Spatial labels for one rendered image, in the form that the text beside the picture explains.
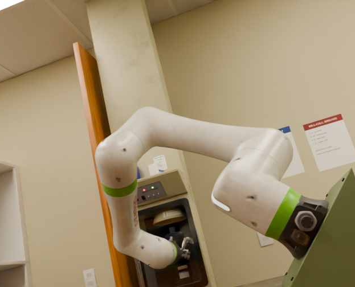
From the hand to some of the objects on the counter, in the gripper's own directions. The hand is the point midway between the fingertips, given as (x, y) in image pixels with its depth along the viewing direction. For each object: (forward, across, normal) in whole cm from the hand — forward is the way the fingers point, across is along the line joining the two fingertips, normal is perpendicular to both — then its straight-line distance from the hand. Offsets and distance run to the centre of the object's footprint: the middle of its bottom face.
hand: (182, 252), depth 176 cm
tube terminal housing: (+17, -3, +22) cm, 28 cm away
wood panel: (+20, +17, +33) cm, 42 cm away
